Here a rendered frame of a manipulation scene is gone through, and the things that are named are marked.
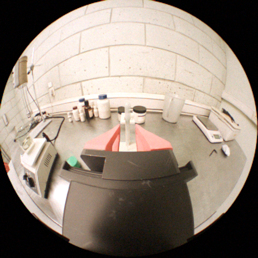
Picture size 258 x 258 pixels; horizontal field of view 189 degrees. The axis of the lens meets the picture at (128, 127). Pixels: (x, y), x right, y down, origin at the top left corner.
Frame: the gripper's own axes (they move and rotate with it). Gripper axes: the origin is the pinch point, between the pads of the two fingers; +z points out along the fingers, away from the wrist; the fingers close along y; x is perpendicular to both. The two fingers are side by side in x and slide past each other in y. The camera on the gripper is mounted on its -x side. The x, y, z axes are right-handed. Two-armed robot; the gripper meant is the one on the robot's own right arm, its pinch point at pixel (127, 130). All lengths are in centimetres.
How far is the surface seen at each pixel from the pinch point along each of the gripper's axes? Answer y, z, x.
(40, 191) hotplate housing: 25.1, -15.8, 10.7
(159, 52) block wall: -20, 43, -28
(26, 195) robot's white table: 39.3, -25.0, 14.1
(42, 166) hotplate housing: 26.3, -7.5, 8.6
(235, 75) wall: -111, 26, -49
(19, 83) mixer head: 69, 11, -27
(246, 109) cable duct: -105, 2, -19
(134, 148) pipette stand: -2.1, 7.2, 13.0
